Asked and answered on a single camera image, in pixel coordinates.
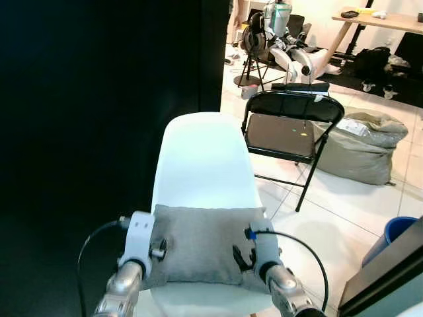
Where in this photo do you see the grey fabric pillow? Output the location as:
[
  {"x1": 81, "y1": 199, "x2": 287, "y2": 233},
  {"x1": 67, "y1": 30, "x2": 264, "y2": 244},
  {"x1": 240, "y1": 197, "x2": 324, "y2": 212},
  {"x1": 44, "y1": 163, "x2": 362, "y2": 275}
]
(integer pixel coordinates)
[{"x1": 141, "y1": 204, "x2": 270, "y2": 293}]

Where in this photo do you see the white plastic shell chair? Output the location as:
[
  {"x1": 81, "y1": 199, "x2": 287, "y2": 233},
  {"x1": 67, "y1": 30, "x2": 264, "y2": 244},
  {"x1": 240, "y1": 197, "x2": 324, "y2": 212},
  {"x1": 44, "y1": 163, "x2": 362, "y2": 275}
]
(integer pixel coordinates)
[{"x1": 149, "y1": 112, "x2": 276, "y2": 317}]

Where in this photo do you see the black folding chair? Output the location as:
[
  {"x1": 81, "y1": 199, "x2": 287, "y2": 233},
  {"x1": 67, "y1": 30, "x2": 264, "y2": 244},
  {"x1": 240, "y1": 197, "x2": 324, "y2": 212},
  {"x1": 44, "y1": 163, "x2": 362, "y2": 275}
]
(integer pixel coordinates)
[{"x1": 240, "y1": 88, "x2": 346, "y2": 213}]

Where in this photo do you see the grey panel with black edge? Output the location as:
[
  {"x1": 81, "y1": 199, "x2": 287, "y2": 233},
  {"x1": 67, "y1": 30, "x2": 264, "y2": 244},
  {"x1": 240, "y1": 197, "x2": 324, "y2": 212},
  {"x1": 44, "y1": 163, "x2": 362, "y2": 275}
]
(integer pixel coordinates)
[{"x1": 338, "y1": 221, "x2": 423, "y2": 317}]

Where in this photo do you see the blue round bin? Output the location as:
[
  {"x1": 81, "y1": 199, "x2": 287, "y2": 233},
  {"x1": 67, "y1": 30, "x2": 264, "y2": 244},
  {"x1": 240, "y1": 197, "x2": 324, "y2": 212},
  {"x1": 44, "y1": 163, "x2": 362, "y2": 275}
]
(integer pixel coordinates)
[{"x1": 361, "y1": 216, "x2": 419, "y2": 267}]

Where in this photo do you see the grey beanbag sack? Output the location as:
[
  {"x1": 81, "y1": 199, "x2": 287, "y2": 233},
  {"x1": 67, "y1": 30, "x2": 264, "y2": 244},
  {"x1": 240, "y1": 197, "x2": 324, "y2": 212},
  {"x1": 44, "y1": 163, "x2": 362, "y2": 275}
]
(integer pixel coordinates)
[{"x1": 315, "y1": 107, "x2": 410, "y2": 187}]

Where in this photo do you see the clear plastic packet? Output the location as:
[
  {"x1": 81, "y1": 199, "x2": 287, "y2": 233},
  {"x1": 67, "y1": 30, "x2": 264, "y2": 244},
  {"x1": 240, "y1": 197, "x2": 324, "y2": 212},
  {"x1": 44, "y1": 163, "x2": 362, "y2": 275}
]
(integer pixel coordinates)
[{"x1": 340, "y1": 118, "x2": 371, "y2": 136}]

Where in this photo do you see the black metal stand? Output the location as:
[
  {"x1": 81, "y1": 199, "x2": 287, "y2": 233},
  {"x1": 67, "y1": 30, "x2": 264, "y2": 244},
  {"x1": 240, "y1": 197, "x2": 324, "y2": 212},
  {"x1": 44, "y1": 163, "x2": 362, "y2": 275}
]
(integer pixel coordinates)
[{"x1": 235, "y1": 56, "x2": 273, "y2": 90}]

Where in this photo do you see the white silver humanoid robot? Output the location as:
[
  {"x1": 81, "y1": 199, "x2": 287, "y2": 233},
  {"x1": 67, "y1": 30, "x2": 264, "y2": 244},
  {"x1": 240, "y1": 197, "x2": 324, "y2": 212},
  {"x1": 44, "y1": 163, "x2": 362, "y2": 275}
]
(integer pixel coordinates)
[{"x1": 263, "y1": 0, "x2": 342, "y2": 85}]

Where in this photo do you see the black round bag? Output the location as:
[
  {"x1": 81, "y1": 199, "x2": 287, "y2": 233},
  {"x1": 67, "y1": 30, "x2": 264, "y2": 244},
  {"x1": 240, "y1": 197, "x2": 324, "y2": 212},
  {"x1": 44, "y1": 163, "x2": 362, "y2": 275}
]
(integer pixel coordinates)
[{"x1": 241, "y1": 12, "x2": 268, "y2": 57}]

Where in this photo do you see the black floor rug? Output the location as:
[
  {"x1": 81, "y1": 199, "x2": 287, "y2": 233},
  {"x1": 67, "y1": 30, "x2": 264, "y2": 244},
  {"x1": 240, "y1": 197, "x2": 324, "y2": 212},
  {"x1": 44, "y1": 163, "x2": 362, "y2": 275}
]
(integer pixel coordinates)
[{"x1": 311, "y1": 59, "x2": 423, "y2": 110}]

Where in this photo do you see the black backpack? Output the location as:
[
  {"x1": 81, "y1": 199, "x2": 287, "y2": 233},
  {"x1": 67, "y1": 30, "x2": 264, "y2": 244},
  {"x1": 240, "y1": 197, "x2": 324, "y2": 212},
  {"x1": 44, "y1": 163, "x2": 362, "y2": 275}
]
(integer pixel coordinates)
[{"x1": 352, "y1": 46, "x2": 393, "y2": 85}]

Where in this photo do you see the light wooden table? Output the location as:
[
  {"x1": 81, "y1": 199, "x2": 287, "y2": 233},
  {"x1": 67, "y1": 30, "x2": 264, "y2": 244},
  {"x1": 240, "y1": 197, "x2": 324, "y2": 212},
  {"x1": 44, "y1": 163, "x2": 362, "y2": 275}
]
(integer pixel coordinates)
[{"x1": 327, "y1": 5, "x2": 423, "y2": 61}]

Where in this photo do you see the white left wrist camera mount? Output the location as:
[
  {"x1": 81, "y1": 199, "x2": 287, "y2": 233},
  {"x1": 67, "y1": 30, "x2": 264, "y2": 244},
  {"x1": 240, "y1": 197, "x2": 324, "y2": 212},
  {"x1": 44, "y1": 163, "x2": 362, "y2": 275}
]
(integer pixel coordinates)
[{"x1": 122, "y1": 211, "x2": 157, "y2": 265}]

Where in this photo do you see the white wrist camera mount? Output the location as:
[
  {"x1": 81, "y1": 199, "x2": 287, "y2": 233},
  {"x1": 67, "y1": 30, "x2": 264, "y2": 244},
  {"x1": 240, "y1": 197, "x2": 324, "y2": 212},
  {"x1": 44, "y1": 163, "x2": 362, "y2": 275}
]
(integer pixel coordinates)
[
  {"x1": 122, "y1": 211, "x2": 157, "y2": 265},
  {"x1": 249, "y1": 225, "x2": 282, "y2": 266}
]

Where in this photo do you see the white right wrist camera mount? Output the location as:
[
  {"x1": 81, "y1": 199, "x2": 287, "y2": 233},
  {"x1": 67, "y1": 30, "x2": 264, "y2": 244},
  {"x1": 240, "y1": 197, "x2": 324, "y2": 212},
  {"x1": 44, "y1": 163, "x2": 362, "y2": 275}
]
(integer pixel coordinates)
[{"x1": 249, "y1": 225, "x2": 282, "y2": 266}]

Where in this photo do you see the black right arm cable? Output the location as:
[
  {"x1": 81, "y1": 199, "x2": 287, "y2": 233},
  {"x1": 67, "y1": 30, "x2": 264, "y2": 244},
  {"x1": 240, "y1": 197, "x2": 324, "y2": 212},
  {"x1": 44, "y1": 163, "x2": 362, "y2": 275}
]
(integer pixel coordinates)
[{"x1": 245, "y1": 227, "x2": 330, "y2": 311}]

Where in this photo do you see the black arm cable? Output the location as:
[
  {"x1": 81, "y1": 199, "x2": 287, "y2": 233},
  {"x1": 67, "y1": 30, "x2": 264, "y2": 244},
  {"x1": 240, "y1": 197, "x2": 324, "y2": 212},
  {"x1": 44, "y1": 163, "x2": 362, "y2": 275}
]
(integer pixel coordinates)
[
  {"x1": 77, "y1": 217, "x2": 132, "y2": 317},
  {"x1": 245, "y1": 227, "x2": 330, "y2": 311}
]

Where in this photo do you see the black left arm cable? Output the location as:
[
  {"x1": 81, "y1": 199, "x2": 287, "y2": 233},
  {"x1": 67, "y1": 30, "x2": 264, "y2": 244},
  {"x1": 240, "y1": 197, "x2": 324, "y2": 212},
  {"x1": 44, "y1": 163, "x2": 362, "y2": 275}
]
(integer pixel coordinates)
[{"x1": 77, "y1": 217, "x2": 132, "y2": 317}]

